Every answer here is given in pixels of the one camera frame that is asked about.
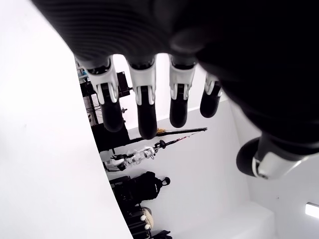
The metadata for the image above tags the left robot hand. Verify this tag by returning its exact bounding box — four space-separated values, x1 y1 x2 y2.
31 0 319 180

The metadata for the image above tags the black gantry beam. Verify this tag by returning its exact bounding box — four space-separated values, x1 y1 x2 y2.
128 126 208 145

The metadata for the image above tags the metal shelf rack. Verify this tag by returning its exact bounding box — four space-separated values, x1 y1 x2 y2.
76 56 105 125

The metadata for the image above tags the black cabinet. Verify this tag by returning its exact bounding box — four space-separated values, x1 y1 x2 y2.
91 121 130 152

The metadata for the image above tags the black backpack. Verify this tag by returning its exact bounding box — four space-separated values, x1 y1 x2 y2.
134 171 171 200

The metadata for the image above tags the black equipment case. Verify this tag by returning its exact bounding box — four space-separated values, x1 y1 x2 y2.
109 175 135 204

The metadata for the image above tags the black suitcase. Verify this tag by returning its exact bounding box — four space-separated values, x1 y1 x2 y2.
126 208 148 239

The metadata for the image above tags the black bundle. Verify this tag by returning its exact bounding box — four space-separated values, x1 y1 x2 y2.
152 230 172 239

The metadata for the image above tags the rectangular ceiling light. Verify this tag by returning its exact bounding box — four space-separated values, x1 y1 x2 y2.
305 203 319 217

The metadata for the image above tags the red black suspension rope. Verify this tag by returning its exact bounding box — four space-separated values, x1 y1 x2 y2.
154 131 200 150

